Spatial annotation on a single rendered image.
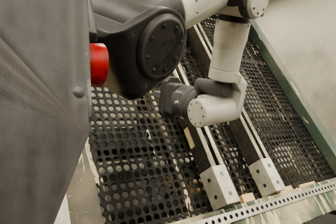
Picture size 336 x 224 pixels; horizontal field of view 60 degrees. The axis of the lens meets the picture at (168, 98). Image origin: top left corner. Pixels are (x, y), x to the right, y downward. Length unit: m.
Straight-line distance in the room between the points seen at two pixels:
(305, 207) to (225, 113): 0.70
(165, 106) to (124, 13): 0.48
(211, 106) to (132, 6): 0.34
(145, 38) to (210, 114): 0.34
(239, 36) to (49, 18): 0.49
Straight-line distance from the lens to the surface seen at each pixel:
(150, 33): 0.34
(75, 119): 0.16
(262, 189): 1.18
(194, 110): 0.66
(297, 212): 1.23
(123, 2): 0.39
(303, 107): 1.75
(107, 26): 0.33
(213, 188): 0.98
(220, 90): 0.65
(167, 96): 0.80
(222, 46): 0.63
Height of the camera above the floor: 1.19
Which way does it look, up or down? 3 degrees up
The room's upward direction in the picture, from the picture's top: straight up
